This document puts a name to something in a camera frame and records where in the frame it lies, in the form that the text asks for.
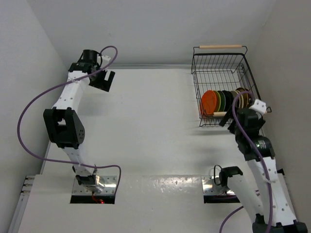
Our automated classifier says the yellow patterned plate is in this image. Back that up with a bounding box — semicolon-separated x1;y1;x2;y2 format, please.
242;88;252;108

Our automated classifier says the green plate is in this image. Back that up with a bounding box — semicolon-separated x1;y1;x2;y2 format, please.
217;91;226;112

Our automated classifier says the orange plate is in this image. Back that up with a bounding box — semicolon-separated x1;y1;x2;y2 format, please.
200;90;217;117

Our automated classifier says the cream plate with black patch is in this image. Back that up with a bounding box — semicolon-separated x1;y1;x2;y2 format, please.
236;87;247;109

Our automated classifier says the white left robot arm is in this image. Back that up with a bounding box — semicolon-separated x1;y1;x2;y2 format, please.
43;50;115;194

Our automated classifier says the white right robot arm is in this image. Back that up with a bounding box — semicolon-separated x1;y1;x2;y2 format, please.
219;108;308;233

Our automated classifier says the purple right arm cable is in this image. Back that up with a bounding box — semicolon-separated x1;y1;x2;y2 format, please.
219;91;274;233

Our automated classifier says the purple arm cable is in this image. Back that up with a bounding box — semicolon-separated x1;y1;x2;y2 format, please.
219;91;274;233
17;45;121;195

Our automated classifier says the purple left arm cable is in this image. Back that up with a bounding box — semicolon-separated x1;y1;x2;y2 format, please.
17;45;121;195

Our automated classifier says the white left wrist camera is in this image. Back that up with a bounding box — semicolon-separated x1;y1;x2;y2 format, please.
101;55;111;62

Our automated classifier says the black wire dish rack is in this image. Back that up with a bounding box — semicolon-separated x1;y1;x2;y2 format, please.
191;45;261;127

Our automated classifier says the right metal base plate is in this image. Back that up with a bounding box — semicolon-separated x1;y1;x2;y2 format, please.
201;175;235;196

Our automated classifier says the metal base plate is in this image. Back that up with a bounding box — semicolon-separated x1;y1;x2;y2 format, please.
72;176;117;196
201;175;235;196

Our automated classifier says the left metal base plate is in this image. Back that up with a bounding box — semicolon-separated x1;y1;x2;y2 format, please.
72;176;117;196

